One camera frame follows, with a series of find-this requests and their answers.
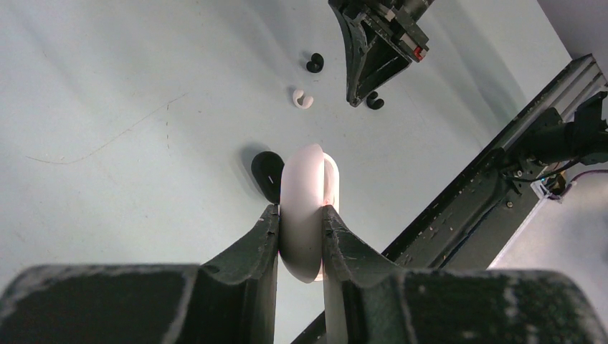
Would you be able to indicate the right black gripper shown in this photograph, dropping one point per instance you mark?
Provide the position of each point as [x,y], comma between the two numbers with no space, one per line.
[381,39]

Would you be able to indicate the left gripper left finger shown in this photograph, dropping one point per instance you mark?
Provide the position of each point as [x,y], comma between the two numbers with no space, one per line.
[229,299]

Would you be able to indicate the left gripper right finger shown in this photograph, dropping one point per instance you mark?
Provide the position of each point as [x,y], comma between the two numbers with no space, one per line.
[369,299]

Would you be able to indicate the white earbud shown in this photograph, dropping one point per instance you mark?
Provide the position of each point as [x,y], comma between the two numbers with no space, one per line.
[302,100]

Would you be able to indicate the white earbud charging case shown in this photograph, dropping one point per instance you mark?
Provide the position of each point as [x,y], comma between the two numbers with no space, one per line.
[310,180]

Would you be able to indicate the black earbud charging case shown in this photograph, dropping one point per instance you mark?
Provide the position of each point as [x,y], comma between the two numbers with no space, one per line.
[266,168]

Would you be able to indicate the black earbud upper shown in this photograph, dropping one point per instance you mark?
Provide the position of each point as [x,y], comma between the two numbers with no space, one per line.
[374,102]

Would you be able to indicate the black earbud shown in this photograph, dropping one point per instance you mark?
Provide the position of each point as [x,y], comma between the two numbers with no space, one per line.
[374,102]
[315,64]

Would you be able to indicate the black earbud lower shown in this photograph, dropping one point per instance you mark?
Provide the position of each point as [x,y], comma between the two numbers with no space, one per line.
[315,64]

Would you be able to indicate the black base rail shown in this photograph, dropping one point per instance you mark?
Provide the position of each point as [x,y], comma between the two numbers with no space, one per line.
[469,222]

